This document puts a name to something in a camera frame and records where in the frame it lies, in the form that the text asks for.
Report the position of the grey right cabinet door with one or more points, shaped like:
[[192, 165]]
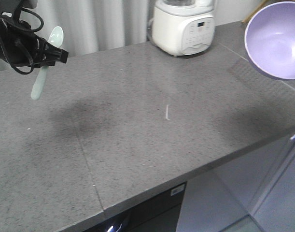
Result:
[[275, 209]]

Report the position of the purple plastic bowl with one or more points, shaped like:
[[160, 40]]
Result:
[[270, 41]]

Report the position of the black drawer appliance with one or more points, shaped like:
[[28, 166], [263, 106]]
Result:
[[157, 214]]

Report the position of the grey cabinet door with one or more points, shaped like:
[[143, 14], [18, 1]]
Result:
[[217, 198], [275, 209]]

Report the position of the white blender appliance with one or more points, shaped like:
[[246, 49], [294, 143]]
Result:
[[182, 27]]

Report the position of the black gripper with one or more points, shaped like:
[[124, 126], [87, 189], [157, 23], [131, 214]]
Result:
[[18, 41]]

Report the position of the white pleated curtain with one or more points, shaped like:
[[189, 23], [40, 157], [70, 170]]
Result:
[[95, 25]]

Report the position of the mint green plastic spoon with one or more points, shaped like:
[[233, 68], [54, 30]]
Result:
[[56, 39]]

